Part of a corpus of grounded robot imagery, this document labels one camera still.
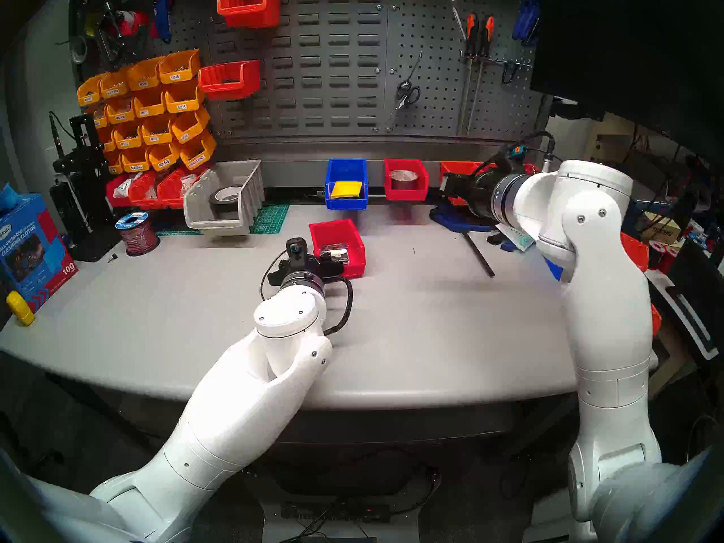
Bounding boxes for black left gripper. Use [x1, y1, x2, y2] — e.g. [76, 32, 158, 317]
[269, 256, 346, 291]

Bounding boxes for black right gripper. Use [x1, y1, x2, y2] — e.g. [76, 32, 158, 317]
[444, 171, 504, 220]

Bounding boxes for red bin with blade pack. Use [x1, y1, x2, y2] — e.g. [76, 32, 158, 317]
[309, 218, 367, 279]

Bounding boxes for red bin with tape roll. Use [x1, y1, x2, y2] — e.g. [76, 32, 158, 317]
[383, 159, 429, 202]

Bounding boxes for blue bin with yellow pad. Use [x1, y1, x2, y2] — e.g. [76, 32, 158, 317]
[325, 159, 369, 212]

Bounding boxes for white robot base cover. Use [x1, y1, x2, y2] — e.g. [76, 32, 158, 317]
[523, 485, 600, 543]

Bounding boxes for blue black clamp tool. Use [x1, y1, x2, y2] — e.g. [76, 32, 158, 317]
[430, 201, 498, 232]

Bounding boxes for blue hand tool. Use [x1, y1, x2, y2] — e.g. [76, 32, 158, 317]
[152, 0, 176, 44]

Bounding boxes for orange-red bin with glue sticks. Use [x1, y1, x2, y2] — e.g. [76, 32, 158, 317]
[440, 161, 484, 206]

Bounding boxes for green cutting mat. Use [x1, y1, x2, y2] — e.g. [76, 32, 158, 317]
[154, 204, 290, 236]

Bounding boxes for grey pegboard panel with tools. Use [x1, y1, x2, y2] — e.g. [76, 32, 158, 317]
[383, 0, 546, 144]

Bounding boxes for black flat metal bar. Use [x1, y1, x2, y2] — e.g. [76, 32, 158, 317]
[463, 231, 496, 278]

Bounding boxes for white pouch green print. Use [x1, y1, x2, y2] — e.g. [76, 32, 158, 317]
[497, 222, 535, 251]

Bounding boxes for large beige plastic bin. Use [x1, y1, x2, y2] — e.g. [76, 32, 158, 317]
[184, 160, 265, 236]

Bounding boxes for black tape roll white core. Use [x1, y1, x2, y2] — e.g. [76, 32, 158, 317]
[209, 186, 245, 219]

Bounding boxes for yellow bin labelled M4-0.7 HEX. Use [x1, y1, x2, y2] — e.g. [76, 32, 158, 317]
[179, 132, 217, 171]

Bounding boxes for orange-red bin with hardware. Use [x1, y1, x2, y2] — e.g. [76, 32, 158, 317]
[157, 166, 204, 210]
[129, 171, 162, 209]

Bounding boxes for blue spring clamp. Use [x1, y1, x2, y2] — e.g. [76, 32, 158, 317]
[512, 2, 532, 44]
[523, 0, 542, 48]

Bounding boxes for yellow bin labelled M2.5-5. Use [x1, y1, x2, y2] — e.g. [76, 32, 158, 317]
[147, 141, 183, 172]

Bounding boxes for yellow bin labelled M3-6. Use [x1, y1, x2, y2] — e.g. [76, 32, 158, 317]
[171, 106, 211, 145]

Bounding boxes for dark blue storage crate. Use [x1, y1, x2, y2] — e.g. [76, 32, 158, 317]
[629, 197, 668, 229]

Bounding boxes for yellow bin labelled M2.5-6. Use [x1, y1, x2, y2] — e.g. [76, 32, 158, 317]
[120, 147, 152, 174]

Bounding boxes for yellow bin labelled M3-8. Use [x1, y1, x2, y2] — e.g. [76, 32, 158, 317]
[140, 114, 176, 146]

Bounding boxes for cardboard box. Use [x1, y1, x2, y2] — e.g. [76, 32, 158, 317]
[636, 211, 682, 243]

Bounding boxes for red bin with screw bags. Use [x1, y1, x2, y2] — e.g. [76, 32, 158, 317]
[106, 174, 136, 208]

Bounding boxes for yellow bin labelled M3-4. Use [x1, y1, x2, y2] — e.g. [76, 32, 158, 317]
[164, 79, 207, 114]

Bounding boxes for black monitor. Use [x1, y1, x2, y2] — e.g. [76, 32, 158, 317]
[529, 0, 724, 163]

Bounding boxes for yellow bin labelled M3-12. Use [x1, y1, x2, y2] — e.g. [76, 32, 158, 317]
[113, 120, 145, 150]

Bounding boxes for yellow bin labelled M4-6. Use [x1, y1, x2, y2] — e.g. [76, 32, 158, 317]
[133, 87, 169, 118]

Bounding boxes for yellow bin labelled M3X6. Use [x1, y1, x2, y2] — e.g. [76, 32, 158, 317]
[158, 49, 201, 84]

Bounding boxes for black power strip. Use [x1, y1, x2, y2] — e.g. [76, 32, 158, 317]
[281, 501, 391, 524]

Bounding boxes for black instrument stand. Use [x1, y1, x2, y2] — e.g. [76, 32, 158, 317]
[52, 113, 111, 226]

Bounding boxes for black block device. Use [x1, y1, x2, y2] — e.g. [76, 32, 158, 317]
[48, 180, 77, 240]

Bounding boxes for yellow bin labelled M3X8 BAG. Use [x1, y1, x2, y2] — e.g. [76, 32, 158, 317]
[99, 66, 133, 98]

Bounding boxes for grey pegboard panel with tapes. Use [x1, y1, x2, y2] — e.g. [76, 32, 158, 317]
[68, 0, 224, 135]

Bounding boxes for blue red cleaning cloths box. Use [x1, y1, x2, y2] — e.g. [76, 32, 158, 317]
[0, 194, 79, 313]

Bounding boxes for dark metal clamp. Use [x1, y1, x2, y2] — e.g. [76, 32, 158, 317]
[93, 0, 149, 70]

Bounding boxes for red white tape roll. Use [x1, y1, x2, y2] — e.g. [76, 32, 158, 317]
[116, 10, 150, 36]

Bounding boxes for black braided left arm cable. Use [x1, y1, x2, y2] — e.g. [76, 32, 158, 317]
[260, 248, 354, 338]

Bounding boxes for grey bench back rail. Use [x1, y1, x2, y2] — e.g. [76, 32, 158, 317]
[218, 139, 535, 189]

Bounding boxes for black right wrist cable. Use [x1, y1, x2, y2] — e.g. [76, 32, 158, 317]
[481, 129, 558, 178]

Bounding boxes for black handled scissors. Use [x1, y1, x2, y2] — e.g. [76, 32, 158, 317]
[385, 81, 422, 127]

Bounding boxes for metal wire hook rack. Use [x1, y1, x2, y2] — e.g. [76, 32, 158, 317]
[461, 50, 533, 73]

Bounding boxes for pale wooden side frame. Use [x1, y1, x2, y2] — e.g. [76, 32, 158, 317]
[588, 118, 640, 166]

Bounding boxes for orange black handled file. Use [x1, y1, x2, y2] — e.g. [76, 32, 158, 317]
[457, 13, 480, 136]

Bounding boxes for orange handled screwdrivers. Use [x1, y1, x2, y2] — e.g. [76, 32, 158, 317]
[467, 15, 495, 136]

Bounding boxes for red black wire spool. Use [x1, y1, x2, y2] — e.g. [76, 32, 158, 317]
[116, 211, 161, 257]

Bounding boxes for grey louvered wall panel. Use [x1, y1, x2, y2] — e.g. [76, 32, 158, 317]
[202, 0, 391, 141]

